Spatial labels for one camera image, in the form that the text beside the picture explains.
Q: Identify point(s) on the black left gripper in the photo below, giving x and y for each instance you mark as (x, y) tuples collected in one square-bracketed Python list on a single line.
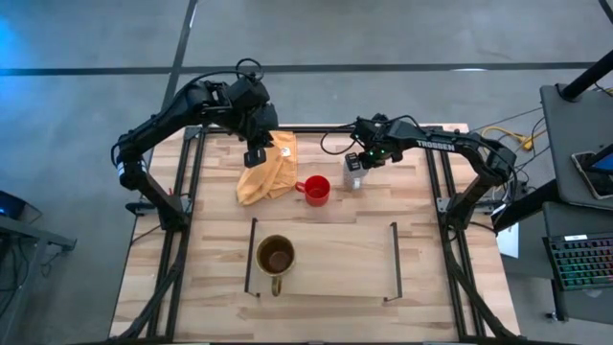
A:
[(251, 110)]

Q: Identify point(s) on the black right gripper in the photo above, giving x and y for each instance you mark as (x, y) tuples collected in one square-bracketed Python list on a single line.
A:
[(378, 136)]

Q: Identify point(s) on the brown glazed mug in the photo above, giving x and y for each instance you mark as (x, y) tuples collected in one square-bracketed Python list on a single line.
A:
[(275, 254)]

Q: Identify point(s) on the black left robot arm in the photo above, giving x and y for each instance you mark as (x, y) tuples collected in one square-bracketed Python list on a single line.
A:
[(158, 120)]

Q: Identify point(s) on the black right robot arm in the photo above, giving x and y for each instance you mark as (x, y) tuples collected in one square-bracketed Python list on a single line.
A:
[(460, 144)]

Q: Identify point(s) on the yellow cloth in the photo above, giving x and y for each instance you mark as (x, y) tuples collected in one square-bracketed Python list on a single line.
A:
[(273, 177)]

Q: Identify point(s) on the red plastic mug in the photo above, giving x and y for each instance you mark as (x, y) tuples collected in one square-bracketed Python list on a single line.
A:
[(318, 192)]

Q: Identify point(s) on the white paper sheet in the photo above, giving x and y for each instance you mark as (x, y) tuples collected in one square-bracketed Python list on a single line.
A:
[(508, 242)]

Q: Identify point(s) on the grey side desk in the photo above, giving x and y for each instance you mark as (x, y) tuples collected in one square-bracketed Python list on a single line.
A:
[(565, 144)]

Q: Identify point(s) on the smartphone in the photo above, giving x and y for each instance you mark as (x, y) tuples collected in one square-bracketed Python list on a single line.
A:
[(594, 179)]

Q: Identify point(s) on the black round pole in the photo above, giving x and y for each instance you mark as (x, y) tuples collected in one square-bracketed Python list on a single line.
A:
[(586, 76)]

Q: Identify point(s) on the rgb backlit keyboard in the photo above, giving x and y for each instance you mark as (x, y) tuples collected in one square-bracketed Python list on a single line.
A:
[(582, 261)]

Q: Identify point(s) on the black metal table frame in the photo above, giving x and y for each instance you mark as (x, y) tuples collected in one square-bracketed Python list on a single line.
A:
[(455, 287)]

